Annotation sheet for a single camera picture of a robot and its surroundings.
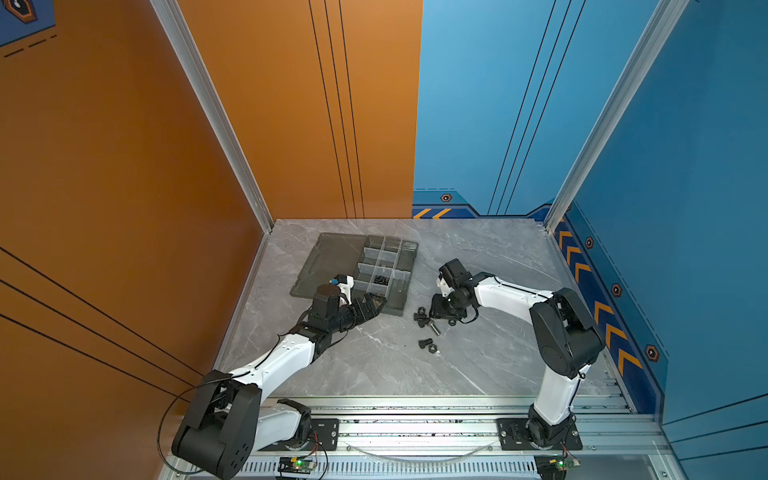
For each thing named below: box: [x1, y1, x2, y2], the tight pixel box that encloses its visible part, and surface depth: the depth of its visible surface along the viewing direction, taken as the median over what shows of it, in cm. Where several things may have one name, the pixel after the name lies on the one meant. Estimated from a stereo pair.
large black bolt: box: [413, 306, 431, 328], surface depth 96 cm
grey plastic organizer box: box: [289, 233, 419, 316], surface depth 110 cm
